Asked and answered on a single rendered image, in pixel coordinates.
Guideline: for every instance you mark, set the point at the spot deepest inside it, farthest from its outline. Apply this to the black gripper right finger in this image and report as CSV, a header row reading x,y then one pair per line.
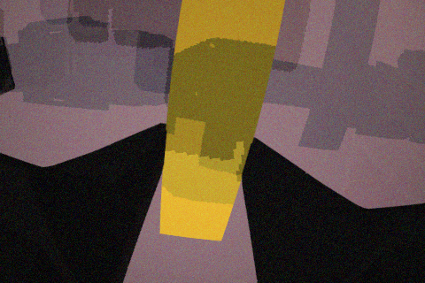
x,y
303,232

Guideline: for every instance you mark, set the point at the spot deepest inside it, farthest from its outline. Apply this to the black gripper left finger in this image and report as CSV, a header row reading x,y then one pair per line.
x,y
86,212

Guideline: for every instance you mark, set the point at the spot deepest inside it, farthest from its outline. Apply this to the yellow bar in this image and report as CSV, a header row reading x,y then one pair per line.
x,y
222,58

